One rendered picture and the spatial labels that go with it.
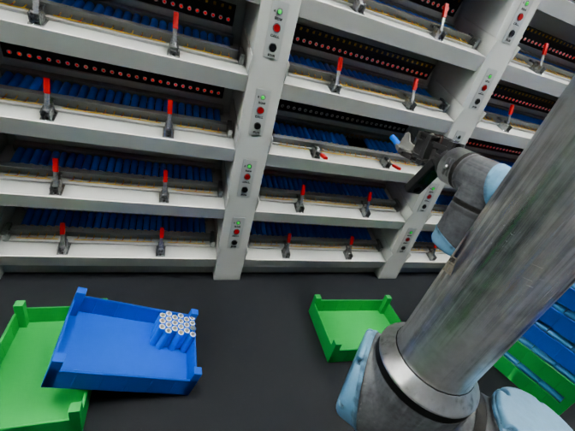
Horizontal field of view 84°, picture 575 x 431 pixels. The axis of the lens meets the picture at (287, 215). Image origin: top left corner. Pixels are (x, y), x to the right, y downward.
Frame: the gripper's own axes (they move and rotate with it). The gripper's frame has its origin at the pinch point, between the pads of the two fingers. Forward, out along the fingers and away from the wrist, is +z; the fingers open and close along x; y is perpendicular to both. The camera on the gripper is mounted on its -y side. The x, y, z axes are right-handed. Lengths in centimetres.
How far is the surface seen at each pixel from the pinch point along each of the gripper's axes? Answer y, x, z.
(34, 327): -59, 94, -7
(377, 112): 7.9, 6.4, 8.3
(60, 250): -48, 93, 12
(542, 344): -43, -46, -38
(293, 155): -9.1, 29.3, 9.3
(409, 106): 11.5, -3.9, 8.3
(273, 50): 17.1, 42.2, 6.0
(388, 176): -12.1, -6.7, 9.6
